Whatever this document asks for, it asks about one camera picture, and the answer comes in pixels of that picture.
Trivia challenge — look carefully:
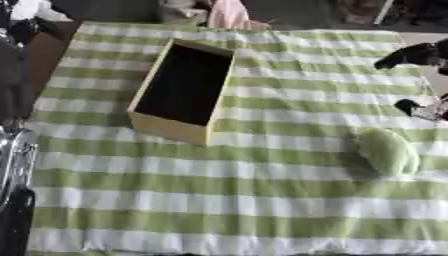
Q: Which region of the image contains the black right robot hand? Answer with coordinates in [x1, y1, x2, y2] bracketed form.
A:
[372, 37, 448, 123]

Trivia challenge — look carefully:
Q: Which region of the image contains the white pole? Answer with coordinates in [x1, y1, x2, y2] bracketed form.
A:
[371, 0, 399, 26]

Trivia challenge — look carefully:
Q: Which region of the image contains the pale green soft toy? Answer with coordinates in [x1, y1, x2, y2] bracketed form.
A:
[353, 127, 424, 181]

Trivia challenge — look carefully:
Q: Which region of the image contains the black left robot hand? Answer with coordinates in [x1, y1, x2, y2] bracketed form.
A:
[0, 37, 30, 125]

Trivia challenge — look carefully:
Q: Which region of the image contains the tan cardboard box black inside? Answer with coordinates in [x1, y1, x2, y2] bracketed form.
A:
[126, 37, 238, 147]

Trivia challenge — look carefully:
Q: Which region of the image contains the person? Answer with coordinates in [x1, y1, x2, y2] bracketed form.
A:
[197, 0, 273, 31]

